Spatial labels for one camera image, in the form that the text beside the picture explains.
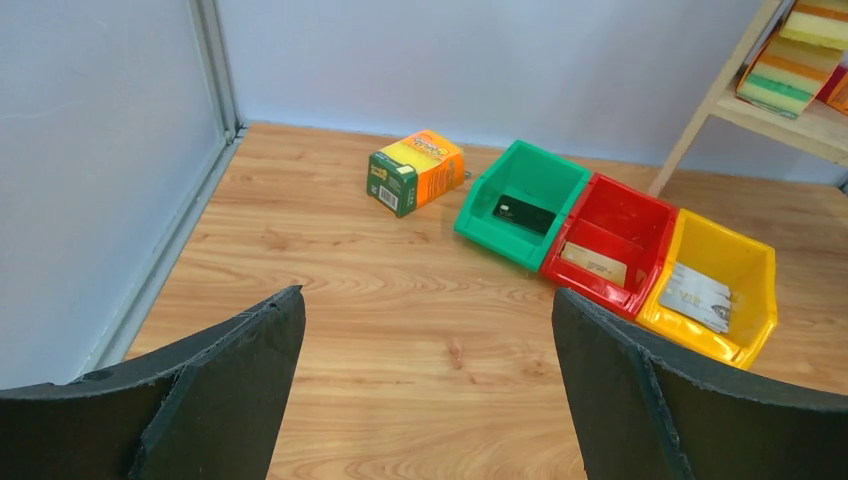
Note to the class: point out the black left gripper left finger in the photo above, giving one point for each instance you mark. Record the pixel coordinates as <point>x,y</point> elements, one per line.
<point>208,406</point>

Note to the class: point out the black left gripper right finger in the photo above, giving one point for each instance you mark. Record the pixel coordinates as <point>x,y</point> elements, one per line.
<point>644,407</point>

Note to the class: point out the white VIP card in bin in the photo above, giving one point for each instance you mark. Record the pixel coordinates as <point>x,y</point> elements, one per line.
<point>698,297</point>

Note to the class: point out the gold credit card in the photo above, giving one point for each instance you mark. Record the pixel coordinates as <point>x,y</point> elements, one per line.
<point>606,267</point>

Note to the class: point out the black credit card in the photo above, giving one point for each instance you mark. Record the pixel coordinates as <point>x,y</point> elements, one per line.
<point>523,214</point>

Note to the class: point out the yellow plastic bin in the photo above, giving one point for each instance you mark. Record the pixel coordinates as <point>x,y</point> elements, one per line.
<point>747,267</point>

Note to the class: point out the red plastic bin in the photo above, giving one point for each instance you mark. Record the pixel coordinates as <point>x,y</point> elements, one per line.
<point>618,221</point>

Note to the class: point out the green plastic bin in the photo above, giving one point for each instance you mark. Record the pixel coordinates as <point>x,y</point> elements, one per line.
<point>533,175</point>

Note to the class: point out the orange green sponge box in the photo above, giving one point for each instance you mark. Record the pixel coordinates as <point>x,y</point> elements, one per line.
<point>413,171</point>

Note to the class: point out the wooden shelf unit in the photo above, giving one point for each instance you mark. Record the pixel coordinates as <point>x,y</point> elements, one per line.
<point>820,131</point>

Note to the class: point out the stacked sponge pack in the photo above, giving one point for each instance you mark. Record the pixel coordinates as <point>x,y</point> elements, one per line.
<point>798,59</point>

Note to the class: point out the red orange snack bag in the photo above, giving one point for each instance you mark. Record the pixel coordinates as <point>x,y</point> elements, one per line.
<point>834,92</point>

